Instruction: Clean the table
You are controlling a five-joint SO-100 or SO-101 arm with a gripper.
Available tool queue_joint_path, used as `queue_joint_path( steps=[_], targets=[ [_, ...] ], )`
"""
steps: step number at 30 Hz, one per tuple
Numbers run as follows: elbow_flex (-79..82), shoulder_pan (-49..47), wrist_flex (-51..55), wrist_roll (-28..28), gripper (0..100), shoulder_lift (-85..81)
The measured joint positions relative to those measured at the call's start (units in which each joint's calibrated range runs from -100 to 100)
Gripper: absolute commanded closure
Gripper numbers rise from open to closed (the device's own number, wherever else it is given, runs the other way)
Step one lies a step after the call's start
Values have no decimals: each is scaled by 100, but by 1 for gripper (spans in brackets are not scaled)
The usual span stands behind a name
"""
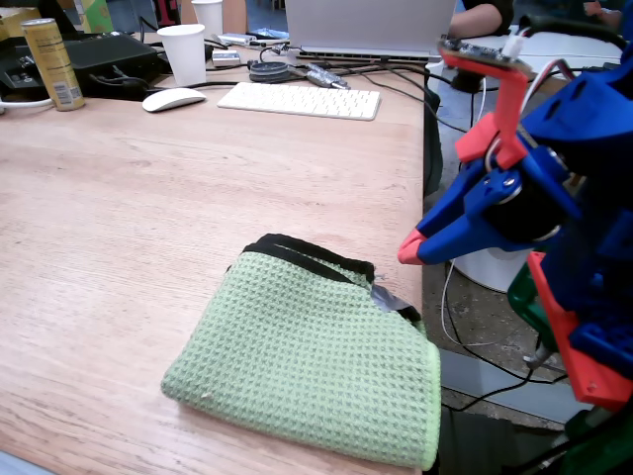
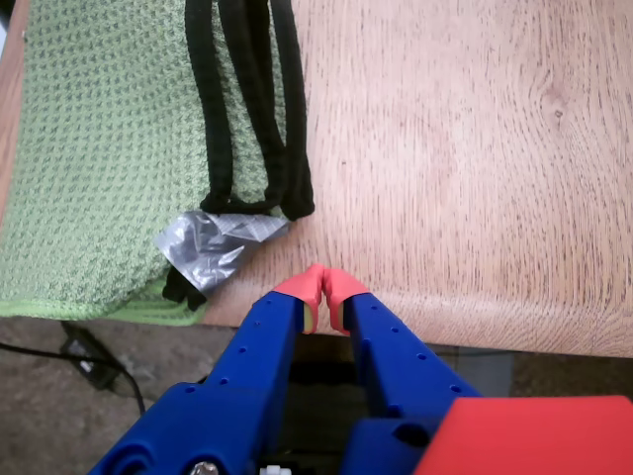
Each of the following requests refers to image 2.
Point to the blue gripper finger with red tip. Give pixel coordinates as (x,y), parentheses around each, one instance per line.
(400,366)
(232,396)

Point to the green waffle cloth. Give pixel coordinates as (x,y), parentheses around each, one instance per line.
(99,148)

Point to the black power adapter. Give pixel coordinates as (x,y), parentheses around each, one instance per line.
(86,353)

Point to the red camera mount bracket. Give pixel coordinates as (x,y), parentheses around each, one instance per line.
(534,440)

